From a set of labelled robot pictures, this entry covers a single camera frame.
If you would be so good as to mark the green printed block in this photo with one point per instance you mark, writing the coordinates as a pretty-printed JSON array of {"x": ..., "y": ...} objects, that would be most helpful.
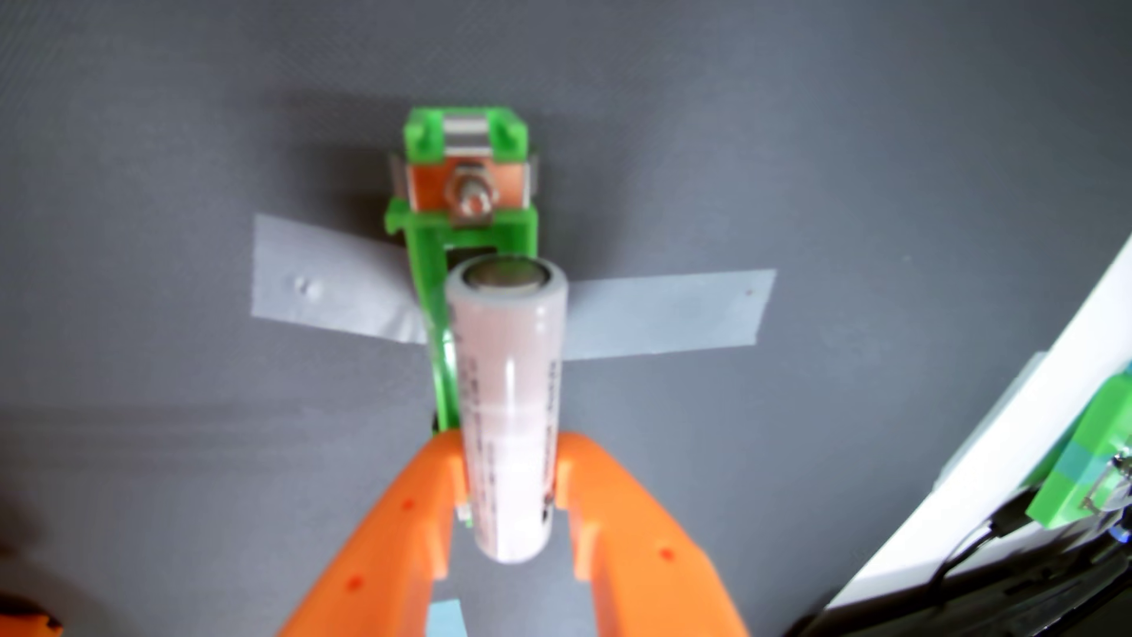
[{"x": 1074, "y": 478}]

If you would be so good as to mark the black Dell laptop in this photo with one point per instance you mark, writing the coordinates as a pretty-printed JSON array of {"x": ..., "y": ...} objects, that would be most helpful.
[{"x": 1017, "y": 610}]

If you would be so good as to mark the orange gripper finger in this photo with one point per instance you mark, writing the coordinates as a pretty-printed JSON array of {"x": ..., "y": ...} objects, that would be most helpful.
[
  {"x": 637, "y": 557},
  {"x": 389, "y": 548}
]

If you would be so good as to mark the dark grey table mat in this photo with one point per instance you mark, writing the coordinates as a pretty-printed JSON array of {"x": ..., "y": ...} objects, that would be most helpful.
[{"x": 177, "y": 442}]

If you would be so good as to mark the light blue tape piece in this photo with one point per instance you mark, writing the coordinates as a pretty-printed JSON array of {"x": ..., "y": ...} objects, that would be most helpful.
[{"x": 445, "y": 619}]

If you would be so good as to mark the orange robot arm base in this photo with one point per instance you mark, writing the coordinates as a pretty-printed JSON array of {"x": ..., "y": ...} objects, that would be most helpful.
[{"x": 22, "y": 624}]

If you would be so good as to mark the green battery holder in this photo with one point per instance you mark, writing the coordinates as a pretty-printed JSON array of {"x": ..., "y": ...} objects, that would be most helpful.
[{"x": 427, "y": 265}]

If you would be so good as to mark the white cylindrical battery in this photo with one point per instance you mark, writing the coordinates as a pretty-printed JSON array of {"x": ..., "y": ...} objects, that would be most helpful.
[{"x": 506, "y": 398}]

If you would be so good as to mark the grey tape strip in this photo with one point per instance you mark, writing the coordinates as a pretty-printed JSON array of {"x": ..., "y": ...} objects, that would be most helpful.
[{"x": 663, "y": 310}]

